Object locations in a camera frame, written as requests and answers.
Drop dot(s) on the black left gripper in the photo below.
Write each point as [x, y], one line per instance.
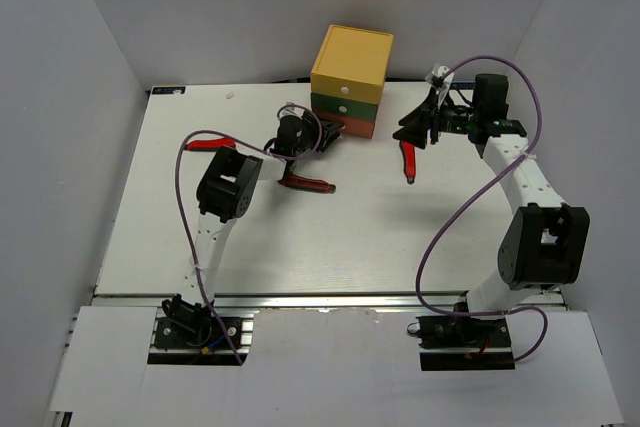
[329, 135]

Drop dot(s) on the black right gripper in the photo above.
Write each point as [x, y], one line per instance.
[421, 119]

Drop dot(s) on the red-orange drawer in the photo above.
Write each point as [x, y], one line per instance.
[352, 126]

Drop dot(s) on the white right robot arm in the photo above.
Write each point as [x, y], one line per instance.
[544, 244]

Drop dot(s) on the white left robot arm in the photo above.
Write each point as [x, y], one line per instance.
[225, 190]

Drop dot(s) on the black red utility knife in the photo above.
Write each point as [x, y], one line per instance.
[296, 182]

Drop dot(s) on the yellow drawer cabinet shell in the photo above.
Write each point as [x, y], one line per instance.
[354, 54]

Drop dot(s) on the red knife far left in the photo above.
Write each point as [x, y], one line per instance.
[209, 145]

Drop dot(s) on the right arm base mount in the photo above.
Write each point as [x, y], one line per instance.
[449, 344]

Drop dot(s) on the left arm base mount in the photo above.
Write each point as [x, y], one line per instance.
[190, 335]

